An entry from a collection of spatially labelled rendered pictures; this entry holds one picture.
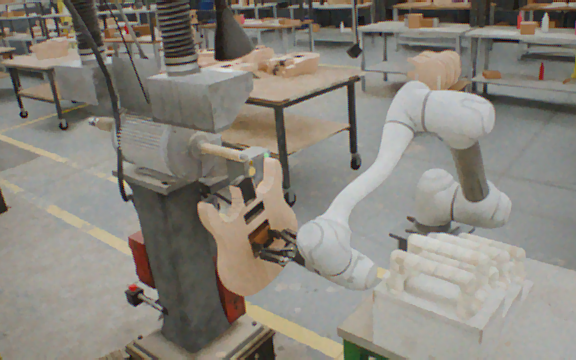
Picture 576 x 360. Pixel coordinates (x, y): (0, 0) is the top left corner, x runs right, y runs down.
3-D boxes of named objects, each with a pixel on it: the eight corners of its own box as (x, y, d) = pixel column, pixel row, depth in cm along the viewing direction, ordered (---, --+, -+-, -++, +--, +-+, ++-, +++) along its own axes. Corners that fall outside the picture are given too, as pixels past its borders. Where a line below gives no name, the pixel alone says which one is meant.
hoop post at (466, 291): (454, 316, 104) (457, 281, 100) (460, 308, 106) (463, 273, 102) (468, 321, 102) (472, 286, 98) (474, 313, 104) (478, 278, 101)
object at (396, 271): (387, 292, 114) (387, 258, 110) (393, 284, 116) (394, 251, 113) (399, 296, 112) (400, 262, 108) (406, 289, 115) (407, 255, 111)
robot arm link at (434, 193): (422, 206, 223) (424, 161, 214) (461, 214, 213) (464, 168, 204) (408, 222, 211) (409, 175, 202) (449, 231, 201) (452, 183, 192)
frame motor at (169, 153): (114, 172, 193) (100, 109, 182) (167, 149, 211) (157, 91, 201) (179, 194, 168) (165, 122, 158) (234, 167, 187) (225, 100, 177)
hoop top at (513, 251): (456, 243, 145) (456, 234, 144) (460, 238, 147) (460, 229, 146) (522, 262, 133) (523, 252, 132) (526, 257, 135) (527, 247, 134)
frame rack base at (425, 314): (371, 345, 122) (371, 290, 115) (400, 312, 133) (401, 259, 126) (475, 389, 106) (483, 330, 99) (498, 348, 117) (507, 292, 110)
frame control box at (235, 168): (202, 212, 212) (192, 156, 201) (237, 193, 226) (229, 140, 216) (243, 227, 197) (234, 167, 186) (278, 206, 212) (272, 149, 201)
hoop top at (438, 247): (405, 247, 117) (405, 235, 115) (411, 241, 119) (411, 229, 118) (486, 273, 104) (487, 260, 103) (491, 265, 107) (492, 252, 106)
